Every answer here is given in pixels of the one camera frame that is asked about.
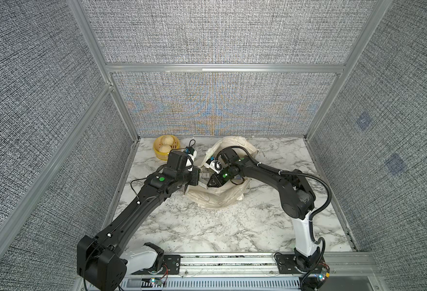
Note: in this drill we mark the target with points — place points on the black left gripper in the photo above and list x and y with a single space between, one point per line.
195 171

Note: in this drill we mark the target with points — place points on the white steamed bun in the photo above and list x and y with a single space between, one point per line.
168 140
165 149

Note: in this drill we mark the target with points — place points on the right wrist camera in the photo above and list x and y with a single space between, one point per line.
222 158

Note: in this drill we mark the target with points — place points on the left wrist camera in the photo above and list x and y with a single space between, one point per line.
182 159

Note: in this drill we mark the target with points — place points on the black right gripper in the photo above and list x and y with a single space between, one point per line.
216 182

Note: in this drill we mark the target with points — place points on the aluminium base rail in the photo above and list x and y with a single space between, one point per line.
339 271

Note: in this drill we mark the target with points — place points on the front white steamed bun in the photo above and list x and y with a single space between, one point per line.
165 149

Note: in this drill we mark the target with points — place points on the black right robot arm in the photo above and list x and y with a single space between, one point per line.
296 197

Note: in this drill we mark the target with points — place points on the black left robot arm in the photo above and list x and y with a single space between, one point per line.
98 257

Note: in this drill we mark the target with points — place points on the cream canvas tote bag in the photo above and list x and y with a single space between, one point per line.
219 187

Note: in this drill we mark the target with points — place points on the rear white steamed bun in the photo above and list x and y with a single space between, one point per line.
168 140

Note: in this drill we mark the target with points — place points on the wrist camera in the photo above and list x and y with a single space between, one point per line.
182 159
222 158

